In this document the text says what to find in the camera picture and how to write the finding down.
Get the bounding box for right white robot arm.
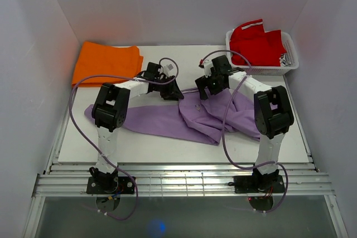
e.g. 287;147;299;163
195;55;294;192

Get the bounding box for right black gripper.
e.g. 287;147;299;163
195;71;226;100

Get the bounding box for purple cable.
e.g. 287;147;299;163
67;57;179;221
198;49;290;213

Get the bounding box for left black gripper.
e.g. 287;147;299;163
155;76;184;101

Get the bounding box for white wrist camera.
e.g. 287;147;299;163
164;64;173;72
199;59;213;77

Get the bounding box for white plastic basket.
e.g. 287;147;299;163
225;28;300;76

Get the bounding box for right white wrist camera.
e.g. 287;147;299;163
199;59;213;77

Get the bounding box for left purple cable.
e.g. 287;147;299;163
67;57;179;221

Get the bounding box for purple trousers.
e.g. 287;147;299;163
84;87;264;146

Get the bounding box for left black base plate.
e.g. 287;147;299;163
86;177;135;195

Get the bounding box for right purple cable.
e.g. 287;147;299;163
198;49;290;213

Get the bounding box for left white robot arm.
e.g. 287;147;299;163
90;62;184;193

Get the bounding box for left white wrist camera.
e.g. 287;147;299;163
164;64;173;72

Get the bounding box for red trousers in basket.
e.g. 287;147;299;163
229;19;286;67

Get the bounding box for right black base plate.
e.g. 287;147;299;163
233;175;286;193

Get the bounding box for folded orange trousers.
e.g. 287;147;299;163
72;41;143;88

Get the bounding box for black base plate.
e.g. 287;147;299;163
86;177;135;195
233;175;286;193

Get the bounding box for aluminium rail frame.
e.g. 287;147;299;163
33;121;335;197

